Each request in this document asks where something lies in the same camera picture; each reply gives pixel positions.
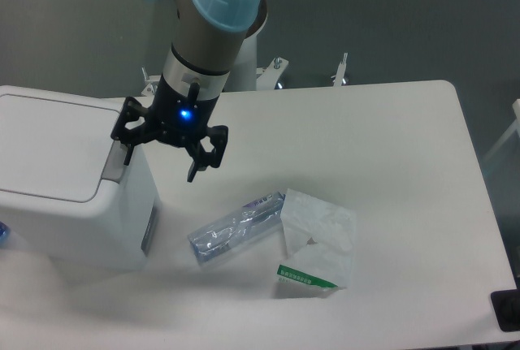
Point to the black device at edge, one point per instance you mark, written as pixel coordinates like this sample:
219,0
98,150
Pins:
506,307

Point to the white push-lid trash can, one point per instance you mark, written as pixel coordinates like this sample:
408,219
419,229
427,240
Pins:
67,187

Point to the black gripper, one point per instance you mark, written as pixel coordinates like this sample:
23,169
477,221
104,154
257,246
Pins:
175,116

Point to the clear blue plastic package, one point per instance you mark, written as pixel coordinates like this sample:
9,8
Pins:
236,231

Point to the clear plastic bin at right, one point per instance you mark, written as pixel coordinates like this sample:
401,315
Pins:
494,156

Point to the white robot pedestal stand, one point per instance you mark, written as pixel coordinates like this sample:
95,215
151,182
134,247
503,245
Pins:
245,76

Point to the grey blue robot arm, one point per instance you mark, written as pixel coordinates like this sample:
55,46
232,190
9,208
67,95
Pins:
209,36

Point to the white green plastic bag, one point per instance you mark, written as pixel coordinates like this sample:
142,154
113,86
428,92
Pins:
320,239

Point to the blue white object at left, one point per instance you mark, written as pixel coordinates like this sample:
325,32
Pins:
4,233

